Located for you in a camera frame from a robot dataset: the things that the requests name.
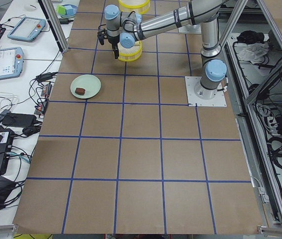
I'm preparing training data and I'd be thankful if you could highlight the upper blue teach pendant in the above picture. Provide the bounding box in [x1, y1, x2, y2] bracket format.
[7, 17, 46, 42]

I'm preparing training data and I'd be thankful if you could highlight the green foam block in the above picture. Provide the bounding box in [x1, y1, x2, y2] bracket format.
[57, 5, 66, 15]

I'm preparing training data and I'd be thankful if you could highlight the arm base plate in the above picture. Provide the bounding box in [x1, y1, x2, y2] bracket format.
[178, 24, 201, 34]
[185, 76, 227, 107]

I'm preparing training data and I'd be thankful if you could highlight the blue foam block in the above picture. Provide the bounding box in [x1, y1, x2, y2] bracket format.
[65, 5, 74, 15]

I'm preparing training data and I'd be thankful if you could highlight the black power adapter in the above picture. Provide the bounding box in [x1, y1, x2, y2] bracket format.
[2, 113, 36, 127]

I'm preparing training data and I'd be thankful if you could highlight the blue plate with blocks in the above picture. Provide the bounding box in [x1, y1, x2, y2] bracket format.
[56, 4, 78, 18]

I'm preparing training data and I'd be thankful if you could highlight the blue teach pendant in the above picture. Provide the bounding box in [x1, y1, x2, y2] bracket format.
[7, 17, 46, 42]
[0, 47, 24, 80]

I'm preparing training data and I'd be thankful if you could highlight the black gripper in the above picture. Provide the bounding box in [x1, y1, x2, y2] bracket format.
[106, 29, 120, 59]

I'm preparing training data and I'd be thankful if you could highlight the yellow steamer layer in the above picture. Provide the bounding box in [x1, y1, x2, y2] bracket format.
[118, 0, 150, 14]
[118, 41, 142, 62]

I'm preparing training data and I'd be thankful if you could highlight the small black power brick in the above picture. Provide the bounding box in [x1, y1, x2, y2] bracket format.
[59, 18, 69, 24]

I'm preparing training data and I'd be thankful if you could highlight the white cloth pile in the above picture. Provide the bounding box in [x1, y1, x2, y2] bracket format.
[238, 43, 270, 64]

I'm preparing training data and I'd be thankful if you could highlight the brown steamed bun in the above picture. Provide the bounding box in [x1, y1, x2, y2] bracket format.
[75, 87, 86, 95]

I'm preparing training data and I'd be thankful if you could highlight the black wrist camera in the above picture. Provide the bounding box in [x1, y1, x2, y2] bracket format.
[97, 24, 108, 45]

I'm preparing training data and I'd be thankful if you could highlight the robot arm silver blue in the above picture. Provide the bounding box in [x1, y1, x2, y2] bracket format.
[97, 0, 227, 100]

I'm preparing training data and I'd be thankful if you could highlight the aluminium frame post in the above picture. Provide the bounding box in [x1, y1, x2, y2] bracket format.
[38, 0, 68, 54]

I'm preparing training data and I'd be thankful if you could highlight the light green plate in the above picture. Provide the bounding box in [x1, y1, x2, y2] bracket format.
[70, 74, 101, 99]

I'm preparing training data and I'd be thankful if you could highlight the lower blue teach pendant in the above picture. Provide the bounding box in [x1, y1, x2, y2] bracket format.
[0, 47, 24, 80]

